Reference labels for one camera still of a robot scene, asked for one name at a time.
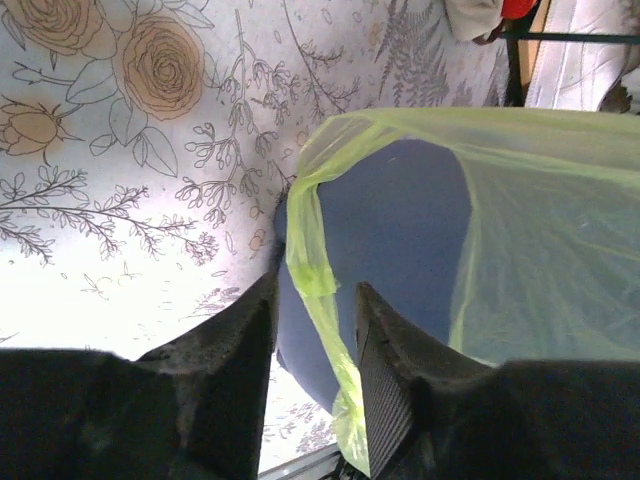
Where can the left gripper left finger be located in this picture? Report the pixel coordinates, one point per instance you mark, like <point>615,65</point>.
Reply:
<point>192,408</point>

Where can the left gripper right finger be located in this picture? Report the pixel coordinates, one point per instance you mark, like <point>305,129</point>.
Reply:
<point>434,413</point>

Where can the green trash bag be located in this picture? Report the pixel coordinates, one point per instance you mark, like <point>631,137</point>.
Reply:
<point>549,267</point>

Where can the blue trash bin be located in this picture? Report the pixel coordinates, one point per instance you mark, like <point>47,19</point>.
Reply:
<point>397,220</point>

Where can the white shoe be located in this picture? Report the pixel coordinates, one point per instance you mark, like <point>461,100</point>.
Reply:
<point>576,75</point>

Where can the wooden metal shelf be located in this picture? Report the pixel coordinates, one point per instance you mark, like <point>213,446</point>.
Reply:
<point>617,100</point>

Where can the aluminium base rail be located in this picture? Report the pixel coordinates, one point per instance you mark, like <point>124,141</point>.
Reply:
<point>325,463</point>

